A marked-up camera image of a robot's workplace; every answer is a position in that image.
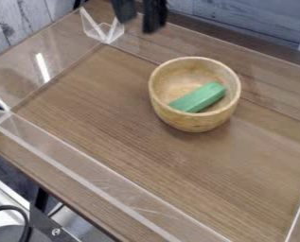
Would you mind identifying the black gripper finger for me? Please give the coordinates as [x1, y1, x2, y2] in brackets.
[143, 0, 170, 34]
[111, 0, 137, 24]

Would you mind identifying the light wooden bowl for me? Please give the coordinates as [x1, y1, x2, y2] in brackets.
[149, 57, 243, 132]

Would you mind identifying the green rectangular block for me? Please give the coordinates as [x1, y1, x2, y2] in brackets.
[170, 81, 227, 113]

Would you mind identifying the black table leg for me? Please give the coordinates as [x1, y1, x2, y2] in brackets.
[36, 188, 50, 213]

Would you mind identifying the clear acrylic enclosure wall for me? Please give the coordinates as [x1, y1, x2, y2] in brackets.
[0, 0, 300, 242]

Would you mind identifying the black metal bracket with screw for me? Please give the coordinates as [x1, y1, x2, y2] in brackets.
[29, 206, 81, 242]

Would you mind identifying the black cable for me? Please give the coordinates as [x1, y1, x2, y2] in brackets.
[0, 204, 34, 242]

